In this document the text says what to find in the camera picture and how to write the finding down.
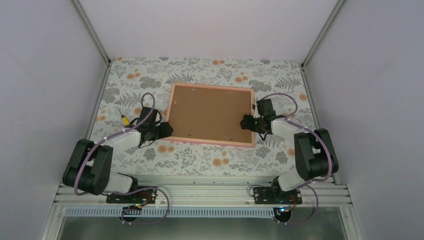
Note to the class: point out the left aluminium corner post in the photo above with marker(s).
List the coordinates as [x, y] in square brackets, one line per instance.
[91, 31]

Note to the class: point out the floral patterned table mat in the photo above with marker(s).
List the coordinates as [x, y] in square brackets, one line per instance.
[131, 77]

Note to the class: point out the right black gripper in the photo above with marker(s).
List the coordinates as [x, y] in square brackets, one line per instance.
[246, 123]

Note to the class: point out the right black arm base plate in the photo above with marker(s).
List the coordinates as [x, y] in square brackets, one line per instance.
[273, 195]

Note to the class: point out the aluminium rail base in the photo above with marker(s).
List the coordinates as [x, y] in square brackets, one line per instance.
[204, 208]

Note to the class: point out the yellow screwdriver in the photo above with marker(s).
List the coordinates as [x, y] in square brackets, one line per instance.
[124, 118]

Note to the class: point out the right aluminium corner post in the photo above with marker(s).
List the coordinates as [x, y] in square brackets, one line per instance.
[322, 33]

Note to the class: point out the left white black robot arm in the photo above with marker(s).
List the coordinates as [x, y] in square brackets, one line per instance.
[89, 170]

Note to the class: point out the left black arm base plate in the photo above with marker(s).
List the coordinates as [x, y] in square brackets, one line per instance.
[139, 198]

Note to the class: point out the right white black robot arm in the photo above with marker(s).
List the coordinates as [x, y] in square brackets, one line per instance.
[315, 156]

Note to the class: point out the aluminium corner post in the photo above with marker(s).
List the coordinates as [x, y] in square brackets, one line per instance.
[91, 31]
[322, 33]

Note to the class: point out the pink picture frame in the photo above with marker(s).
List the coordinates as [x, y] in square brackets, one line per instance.
[210, 114]

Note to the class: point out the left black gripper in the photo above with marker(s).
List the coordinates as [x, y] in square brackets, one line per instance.
[166, 132]

